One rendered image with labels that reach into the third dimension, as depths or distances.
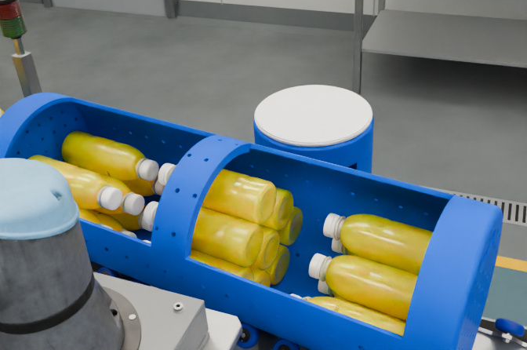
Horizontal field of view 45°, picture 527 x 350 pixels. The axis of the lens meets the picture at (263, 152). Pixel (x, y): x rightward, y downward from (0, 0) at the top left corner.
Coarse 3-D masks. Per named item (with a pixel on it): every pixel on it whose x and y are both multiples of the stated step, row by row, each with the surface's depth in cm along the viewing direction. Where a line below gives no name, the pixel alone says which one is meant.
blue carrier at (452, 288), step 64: (0, 128) 114; (64, 128) 130; (128, 128) 128; (192, 128) 111; (192, 192) 95; (320, 192) 112; (384, 192) 103; (128, 256) 101; (448, 256) 79; (256, 320) 94; (320, 320) 86; (448, 320) 77
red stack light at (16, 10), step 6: (18, 0) 164; (0, 6) 161; (6, 6) 161; (12, 6) 162; (18, 6) 164; (0, 12) 162; (6, 12) 162; (12, 12) 163; (18, 12) 164; (0, 18) 163; (6, 18) 163; (12, 18) 163
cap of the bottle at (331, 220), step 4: (328, 216) 102; (332, 216) 102; (336, 216) 102; (328, 220) 101; (332, 220) 101; (336, 220) 101; (324, 224) 101; (328, 224) 101; (332, 224) 101; (324, 228) 101; (328, 228) 101; (332, 228) 101; (324, 232) 102; (328, 232) 101; (332, 232) 101; (328, 236) 102; (332, 236) 102
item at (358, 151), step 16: (256, 128) 146; (368, 128) 143; (272, 144) 141; (288, 144) 139; (336, 144) 138; (352, 144) 140; (368, 144) 145; (320, 160) 139; (336, 160) 140; (352, 160) 142; (368, 160) 148
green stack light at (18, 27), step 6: (18, 18) 165; (0, 24) 165; (6, 24) 164; (12, 24) 164; (18, 24) 165; (24, 24) 167; (6, 30) 165; (12, 30) 165; (18, 30) 166; (24, 30) 167; (6, 36) 166; (12, 36) 166
